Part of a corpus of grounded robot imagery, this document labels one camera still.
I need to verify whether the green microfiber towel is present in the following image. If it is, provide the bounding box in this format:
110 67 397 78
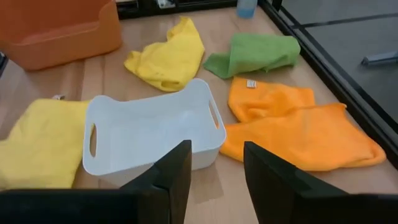
203 32 302 80

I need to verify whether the yellow microfiber towel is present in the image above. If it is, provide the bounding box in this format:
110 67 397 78
0 94 91 190
123 16 206 93

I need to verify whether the orange plastic basket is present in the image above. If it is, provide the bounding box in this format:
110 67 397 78
0 0 123 72

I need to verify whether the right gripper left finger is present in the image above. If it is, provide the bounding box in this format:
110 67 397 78
0 139 193 224

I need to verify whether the white plastic basket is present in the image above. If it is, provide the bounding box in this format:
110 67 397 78
81 77 227 187

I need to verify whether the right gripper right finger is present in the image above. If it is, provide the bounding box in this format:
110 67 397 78
244 141 398 224

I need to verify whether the blue spray bottle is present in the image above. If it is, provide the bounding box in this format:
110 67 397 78
236 0 259 19

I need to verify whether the orange microfiber towel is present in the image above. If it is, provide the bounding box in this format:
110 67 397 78
219 102 387 172
228 77 317 123

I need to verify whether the gray metal chair leg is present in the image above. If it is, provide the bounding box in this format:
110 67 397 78
360 51 398 67

